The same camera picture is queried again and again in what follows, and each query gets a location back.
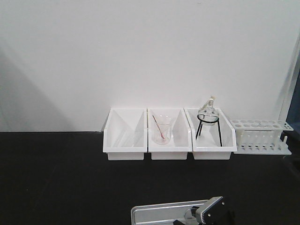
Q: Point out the white storage bin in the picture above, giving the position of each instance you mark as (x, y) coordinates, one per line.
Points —
(207, 145)
(126, 134)
(180, 143)

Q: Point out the white left storage bin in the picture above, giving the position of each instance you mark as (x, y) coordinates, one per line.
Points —
(126, 134)

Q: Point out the red stirring rod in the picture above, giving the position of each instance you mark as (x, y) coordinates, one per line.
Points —
(161, 134)

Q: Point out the glass alcohol lamp flask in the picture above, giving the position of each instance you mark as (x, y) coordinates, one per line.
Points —
(208, 115)

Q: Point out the blue drying pegboard rack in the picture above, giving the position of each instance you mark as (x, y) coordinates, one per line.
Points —
(293, 117)

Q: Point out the black wire tripod stand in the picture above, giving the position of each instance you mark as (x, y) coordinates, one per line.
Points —
(219, 131)

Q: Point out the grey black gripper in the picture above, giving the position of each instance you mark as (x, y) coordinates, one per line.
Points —
(215, 211)

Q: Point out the silver metal tray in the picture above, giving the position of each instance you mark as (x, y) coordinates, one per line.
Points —
(165, 213)

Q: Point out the white middle storage bin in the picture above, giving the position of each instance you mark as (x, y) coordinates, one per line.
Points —
(180, 143)

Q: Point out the clear beaker in bin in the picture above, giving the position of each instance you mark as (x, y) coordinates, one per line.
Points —
(165, 123)

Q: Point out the white right storage bin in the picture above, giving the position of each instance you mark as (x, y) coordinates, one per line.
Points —
(207, 145)

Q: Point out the white test tube rack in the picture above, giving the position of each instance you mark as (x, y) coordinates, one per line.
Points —
(261, 137)

